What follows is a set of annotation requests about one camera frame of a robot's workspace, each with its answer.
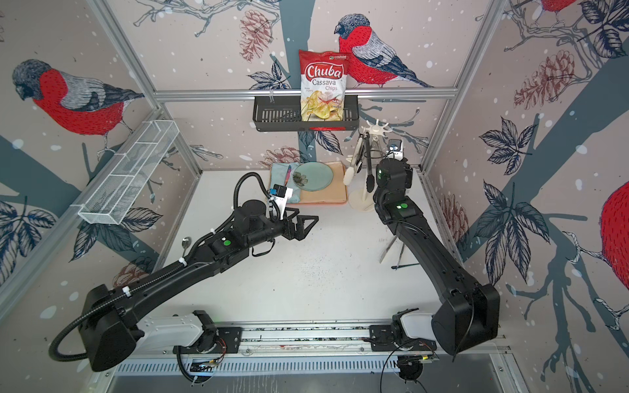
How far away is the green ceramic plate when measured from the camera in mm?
1158

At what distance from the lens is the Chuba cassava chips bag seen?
2.78ft

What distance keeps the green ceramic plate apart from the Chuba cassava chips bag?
0.34 meters
